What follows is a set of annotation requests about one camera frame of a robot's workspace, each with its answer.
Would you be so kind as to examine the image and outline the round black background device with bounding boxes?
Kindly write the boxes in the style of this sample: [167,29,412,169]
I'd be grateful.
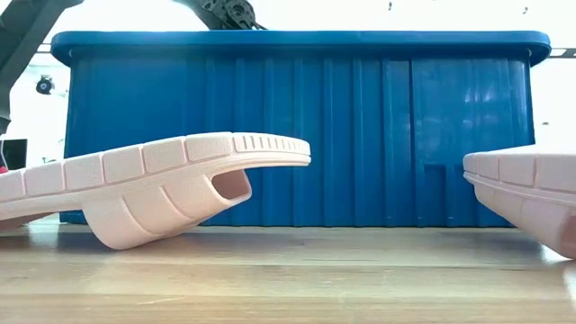
[35,75,56,96]

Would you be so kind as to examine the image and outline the pink rubber slide sandal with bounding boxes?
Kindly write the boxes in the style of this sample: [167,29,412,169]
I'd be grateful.
[0,130,312,251]
[462,150,576,261]

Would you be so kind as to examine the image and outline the blue plastic bin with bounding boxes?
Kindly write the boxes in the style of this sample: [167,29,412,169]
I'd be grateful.
[49,30,553,228]

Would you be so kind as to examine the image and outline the black monitor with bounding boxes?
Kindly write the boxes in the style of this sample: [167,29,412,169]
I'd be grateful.
[0,139,29,172]

